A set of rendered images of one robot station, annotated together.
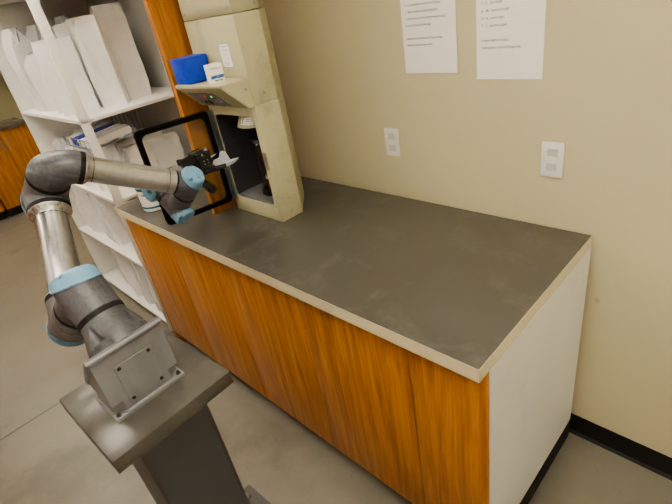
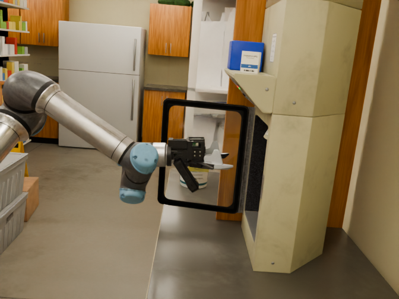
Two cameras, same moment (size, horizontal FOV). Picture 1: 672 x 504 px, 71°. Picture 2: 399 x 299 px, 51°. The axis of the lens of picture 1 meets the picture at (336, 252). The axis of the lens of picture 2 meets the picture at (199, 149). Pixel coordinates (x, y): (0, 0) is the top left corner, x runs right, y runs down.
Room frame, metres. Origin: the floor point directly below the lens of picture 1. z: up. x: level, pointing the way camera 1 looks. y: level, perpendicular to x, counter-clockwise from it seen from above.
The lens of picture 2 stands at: (0.76, -0.37, 1.56)
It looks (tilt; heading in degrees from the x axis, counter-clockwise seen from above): 14 degrees down; 39
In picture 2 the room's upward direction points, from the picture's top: 5 degrees clockwise
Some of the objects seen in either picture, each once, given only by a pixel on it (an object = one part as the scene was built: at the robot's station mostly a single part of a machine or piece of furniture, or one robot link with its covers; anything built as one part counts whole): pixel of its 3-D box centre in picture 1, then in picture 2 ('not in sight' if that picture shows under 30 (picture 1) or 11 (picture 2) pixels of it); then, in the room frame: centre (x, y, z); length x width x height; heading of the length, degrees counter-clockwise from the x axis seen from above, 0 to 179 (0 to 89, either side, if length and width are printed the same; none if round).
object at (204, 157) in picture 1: (195, 165); (186, 152); (1.70, 0.45, 1.25); 0.12 x 0.08 x 0.09; 131
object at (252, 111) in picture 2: (222, 156); (246, 162); (1.97, 0.40, 1.19); 0.03 x 0.02 x 0.39; 41
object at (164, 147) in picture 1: (186, 169); (201, 156); (1.89, 0.54, 1.19); 0.30 x 0.01 x 0.40; 121
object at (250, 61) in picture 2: (214, 72); (250, 62); (1.79, 0.30, 1.54); 0.05 x 0.05 x 0.06; 26
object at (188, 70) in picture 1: (191, 69); (244, 56); (1.90, 0.40, 1.56); 0.10 x 0.10 x 0.09; 41
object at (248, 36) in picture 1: (260, 117); (298, 136); (1.94, 0.20, 1.33); 0.32 x 0.25 x 0.77; 41
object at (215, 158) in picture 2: (224, 158); (217, 159); (1.72, 0.34, 1.25); 0.09 x 0.03 x 0.06; 95
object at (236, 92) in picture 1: (213, 95); (245, 88); (1.82, 0.34, 1.46); 0.32 x 0.11 x 0.10; 41
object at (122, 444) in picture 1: (146, 390); not in sight; (0.92, 0.55, 0.92); 0.32 x 0.32 x 0.04; 43
